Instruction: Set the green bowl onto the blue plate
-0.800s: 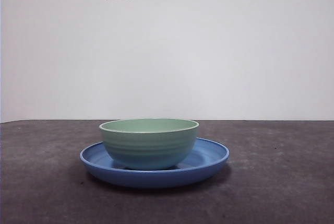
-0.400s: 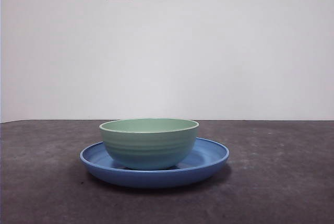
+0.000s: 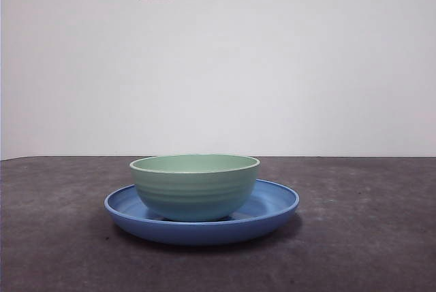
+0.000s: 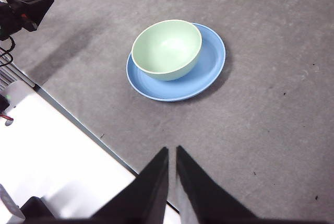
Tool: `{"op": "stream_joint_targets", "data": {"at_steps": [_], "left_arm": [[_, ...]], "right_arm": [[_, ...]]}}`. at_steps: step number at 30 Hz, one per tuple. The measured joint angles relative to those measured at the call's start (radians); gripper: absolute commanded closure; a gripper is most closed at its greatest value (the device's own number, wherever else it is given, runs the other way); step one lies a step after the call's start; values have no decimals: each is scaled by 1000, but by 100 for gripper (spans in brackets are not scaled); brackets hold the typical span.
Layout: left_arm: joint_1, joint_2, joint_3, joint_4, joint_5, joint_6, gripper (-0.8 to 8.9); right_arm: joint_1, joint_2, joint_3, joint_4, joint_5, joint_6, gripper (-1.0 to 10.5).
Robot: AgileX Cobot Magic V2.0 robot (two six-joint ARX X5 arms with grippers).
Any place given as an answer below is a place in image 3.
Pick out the green ribbed bowl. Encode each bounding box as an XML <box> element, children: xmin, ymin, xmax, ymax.
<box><xmin>129</xmin><ymin>154</ymin><xmax>261</xmax><ymax>222</ymax></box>

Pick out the blue round plate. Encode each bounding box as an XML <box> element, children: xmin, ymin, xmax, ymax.
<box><xmin>104</xmin><ymin>178</ymin><xmax>300</xmax><ymax>246</ymax></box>

